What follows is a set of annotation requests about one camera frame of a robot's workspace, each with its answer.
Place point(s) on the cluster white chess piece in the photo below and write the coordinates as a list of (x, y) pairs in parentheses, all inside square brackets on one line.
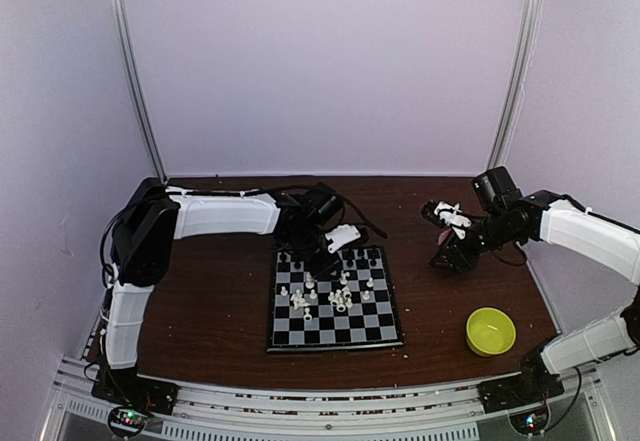
[(341, 299)]

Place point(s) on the aluminium frame post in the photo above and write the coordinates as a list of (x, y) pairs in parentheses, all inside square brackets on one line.
[(135, 88), (525, 46)]

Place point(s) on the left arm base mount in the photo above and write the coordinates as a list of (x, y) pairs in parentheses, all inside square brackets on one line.
[(135, 406)]

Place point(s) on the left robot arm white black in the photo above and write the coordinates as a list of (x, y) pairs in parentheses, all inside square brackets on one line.
[(157, 215)]

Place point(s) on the right aluminium frame post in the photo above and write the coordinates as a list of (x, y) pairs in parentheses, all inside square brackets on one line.
[(525, 46)]

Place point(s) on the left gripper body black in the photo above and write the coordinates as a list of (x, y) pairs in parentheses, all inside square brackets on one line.
[(305, 246)]

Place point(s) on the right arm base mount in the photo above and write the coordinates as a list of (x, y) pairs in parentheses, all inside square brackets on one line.
[(524, 398)]

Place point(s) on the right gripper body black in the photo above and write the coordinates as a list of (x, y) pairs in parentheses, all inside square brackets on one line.
[(492, 228)]

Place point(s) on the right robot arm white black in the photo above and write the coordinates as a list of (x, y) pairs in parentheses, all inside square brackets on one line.
[(586, 263)]

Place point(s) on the patterned blue red bowl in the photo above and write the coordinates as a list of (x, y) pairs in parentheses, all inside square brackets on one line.
[(442, 237)]

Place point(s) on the white rook chess piece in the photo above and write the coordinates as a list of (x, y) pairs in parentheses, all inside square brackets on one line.
[(307, 316)]

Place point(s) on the white king chess piece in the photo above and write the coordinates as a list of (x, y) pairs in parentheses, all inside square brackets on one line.
[(309, 281)]

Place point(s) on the black white chessboard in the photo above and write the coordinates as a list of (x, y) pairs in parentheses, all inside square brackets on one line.
[(354, 308)]

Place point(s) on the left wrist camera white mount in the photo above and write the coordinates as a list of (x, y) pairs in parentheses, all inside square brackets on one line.
[(340, 236)]

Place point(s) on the left aluminium frame post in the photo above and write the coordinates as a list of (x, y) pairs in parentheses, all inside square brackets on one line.
[(135, 88)]

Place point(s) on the yellow-green bowl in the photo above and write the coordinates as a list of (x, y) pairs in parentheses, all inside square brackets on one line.
[(490, 332)]

